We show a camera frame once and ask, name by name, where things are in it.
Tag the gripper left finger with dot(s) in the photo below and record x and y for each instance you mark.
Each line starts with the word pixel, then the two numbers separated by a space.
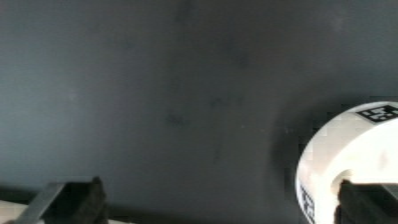
pixel 69 203

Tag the white round stool seat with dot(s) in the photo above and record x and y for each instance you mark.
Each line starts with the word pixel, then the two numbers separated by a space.
pixel 350 154

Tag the white front fence bar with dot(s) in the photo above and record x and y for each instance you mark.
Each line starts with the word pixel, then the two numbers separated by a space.
pixel 11 212

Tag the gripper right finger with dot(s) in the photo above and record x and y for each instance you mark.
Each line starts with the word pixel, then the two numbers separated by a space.
pixel 368 203

